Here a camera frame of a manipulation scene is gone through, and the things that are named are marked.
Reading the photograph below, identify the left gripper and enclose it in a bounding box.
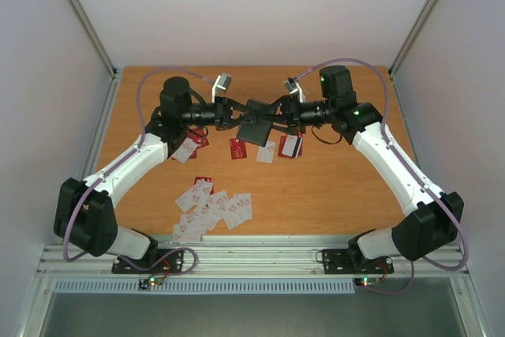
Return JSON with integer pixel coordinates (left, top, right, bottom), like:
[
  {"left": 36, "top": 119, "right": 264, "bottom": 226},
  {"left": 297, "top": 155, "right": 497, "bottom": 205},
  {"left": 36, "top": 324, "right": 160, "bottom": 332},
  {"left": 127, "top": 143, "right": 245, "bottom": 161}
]
[{"left": 181, "top": 96, "right": 257, "bottom": 130}]

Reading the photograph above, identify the black leather card holder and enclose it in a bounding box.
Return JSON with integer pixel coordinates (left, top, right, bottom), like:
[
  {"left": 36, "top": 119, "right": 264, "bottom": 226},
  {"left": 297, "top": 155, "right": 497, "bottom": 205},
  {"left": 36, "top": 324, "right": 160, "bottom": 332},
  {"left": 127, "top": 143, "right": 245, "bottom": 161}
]
[{"left": 236, "top": 99, "right": 275, "bottom": 147}]

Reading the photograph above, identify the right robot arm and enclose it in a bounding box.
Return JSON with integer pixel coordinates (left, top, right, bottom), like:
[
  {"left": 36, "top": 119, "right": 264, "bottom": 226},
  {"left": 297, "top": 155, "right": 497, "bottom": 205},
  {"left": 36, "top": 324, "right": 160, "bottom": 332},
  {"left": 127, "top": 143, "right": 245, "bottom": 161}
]
[{"left": 256, "top": 60, "right": 469, "bottom": 271}]

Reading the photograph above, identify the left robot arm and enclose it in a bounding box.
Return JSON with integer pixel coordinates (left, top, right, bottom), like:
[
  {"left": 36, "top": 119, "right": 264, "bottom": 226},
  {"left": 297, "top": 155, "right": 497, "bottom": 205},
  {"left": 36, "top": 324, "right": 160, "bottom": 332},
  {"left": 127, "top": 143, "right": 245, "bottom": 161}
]
[{"left": 54, "top": 73, "right": 241, "bottom": 272}]

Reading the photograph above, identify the red card with white card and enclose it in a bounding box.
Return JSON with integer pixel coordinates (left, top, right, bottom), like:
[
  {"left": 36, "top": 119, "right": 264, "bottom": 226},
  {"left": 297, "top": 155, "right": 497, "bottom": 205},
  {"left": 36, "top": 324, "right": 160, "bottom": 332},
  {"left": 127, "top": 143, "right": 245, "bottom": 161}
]
[{"left": 278, "top": 135, "right": 303, "bottom": 159}]

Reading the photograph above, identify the red card centre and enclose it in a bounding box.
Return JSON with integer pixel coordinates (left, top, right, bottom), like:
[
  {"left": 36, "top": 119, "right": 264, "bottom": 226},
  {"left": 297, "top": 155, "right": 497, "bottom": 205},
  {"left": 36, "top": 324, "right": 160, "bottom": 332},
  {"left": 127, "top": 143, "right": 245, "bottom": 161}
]
[{"left": 230, "top": 138, "right": 248, "bottom": 160}]

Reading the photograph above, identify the red card left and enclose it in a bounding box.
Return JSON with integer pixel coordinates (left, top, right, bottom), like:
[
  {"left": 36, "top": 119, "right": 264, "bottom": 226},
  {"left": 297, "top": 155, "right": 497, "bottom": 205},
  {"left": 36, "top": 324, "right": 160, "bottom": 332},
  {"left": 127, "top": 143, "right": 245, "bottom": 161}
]
[{"left": 187, "top": 127, "right": 209, "bottom": 159}]

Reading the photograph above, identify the white floral card centre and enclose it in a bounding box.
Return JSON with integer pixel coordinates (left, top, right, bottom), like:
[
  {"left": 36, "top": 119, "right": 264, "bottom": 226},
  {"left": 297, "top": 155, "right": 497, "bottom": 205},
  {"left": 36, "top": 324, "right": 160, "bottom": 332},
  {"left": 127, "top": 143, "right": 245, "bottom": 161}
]
[{"left": 256, "top": 140, "right": 275, "bottom": 163}]

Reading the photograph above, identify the white floral card left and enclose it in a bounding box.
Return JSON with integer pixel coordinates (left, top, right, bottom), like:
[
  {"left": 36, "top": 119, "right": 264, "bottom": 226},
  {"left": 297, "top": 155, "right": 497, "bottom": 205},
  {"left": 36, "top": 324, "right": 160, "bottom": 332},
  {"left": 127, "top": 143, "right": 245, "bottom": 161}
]
[{"left": 171, "top": 138, "right": 199, "bottom": 163}]

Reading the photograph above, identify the red card under pile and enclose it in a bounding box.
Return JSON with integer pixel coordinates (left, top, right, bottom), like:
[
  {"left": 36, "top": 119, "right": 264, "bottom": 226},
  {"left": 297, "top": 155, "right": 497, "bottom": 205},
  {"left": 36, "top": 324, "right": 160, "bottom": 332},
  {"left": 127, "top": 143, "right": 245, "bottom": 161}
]
[{"left": 194, "top": 176, "right": 212, "bottom": 185}]

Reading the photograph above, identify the white floral card pile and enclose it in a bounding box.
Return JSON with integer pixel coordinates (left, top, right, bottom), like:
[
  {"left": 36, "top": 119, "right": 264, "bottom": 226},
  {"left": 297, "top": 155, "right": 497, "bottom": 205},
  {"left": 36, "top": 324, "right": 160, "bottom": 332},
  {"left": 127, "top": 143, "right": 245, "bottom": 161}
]
[{"left": 172, "top": 182, "right": 253, "bottom": 243}]

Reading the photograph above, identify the right controller board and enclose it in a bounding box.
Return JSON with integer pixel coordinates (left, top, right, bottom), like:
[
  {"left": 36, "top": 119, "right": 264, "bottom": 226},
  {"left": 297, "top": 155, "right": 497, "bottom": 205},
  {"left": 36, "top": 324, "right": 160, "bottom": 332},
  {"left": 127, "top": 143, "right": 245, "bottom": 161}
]
[{"left": 354, "top": 276, "right": 386, "bottom": 287}]

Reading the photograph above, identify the controller board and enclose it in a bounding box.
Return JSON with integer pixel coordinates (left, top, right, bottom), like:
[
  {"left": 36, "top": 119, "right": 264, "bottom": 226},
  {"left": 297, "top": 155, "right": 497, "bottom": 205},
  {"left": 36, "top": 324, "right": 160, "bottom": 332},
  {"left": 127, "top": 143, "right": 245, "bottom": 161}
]
[
  {"left": 137, "top": 276, "right": 164, "bottom": 290},
  {"left": 354, "top": 276, "right": 386, "bottom": 287}
]

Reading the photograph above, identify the left controller board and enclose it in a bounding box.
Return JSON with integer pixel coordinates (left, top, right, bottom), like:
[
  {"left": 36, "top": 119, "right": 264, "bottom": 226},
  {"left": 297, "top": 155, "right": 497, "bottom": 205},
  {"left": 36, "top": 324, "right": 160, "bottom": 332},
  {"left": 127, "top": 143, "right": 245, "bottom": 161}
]
[{"left": 137, "top": 276, "right": 164, "bottom": 290}]

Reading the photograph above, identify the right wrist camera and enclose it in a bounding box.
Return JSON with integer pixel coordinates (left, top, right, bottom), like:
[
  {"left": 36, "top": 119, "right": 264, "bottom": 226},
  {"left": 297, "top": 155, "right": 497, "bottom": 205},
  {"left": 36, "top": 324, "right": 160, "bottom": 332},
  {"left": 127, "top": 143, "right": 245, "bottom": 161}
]
[{"left": 284, "top": 77, "right": 306, "bottom": 103}]

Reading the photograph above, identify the aluminium table edge rail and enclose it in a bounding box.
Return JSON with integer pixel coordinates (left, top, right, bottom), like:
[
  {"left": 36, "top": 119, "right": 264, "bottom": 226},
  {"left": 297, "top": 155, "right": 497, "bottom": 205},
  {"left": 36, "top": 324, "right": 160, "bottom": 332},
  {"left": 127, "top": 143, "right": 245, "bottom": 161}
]
[{"left": 37, "top": 234, "right": 470, "bottom": 277}]

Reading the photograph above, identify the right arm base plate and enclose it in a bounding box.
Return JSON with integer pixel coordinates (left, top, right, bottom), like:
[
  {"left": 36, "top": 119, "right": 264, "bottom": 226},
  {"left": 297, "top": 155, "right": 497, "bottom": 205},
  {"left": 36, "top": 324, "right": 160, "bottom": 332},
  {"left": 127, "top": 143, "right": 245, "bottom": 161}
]
[{"left": 316, "top": 249, "right": 395, "bottom": 275}]

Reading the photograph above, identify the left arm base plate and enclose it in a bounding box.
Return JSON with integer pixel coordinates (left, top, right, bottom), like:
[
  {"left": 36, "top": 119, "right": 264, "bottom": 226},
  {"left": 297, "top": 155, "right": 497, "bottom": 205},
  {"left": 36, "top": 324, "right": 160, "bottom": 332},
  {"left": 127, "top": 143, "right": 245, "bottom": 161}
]
[{"left": 111, "top": 249, "right": 185, "bottom": 275}]

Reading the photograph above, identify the right frame post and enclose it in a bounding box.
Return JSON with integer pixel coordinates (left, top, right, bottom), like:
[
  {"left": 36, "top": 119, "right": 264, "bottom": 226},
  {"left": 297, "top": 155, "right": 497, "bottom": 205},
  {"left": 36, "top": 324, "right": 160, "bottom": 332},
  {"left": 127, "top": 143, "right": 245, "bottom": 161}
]
[{"left": 388, "top": 0, "right": 440, "bottom": 78}]

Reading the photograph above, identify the frame post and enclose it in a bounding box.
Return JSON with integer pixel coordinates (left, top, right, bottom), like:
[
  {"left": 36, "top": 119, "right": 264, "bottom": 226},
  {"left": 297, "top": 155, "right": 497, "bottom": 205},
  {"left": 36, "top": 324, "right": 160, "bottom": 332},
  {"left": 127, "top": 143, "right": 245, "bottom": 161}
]
[
  {"left": 68, "top": 0, "right": 117, "bottom": 79},
  {"left": 388, "top": 0, "right": 440, "bottom": 78}
]

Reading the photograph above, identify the left frame post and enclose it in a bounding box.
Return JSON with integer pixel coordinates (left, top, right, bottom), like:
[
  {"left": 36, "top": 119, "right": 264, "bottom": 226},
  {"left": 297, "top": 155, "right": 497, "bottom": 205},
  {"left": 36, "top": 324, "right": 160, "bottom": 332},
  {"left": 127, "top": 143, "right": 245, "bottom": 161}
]
[{"left": 68, "top": 0, "right": 117, "bottom": 79}]

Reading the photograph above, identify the grey slotted cable duct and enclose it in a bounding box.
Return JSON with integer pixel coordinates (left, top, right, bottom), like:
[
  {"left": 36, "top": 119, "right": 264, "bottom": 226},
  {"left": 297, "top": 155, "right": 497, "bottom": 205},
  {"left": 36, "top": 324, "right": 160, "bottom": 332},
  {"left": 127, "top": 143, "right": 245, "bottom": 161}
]
[{"left": 53, "top": 278, "right": 355, "bottom": 295}]

